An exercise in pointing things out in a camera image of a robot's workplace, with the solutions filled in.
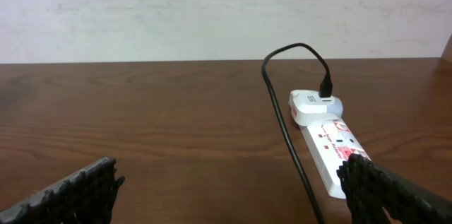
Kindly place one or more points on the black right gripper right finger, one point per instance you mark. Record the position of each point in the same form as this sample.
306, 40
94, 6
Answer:
377, 195

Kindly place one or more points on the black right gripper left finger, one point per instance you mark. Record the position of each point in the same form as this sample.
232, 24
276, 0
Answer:
86, 196

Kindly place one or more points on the white power strip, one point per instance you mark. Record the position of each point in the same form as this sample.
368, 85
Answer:
330, 144

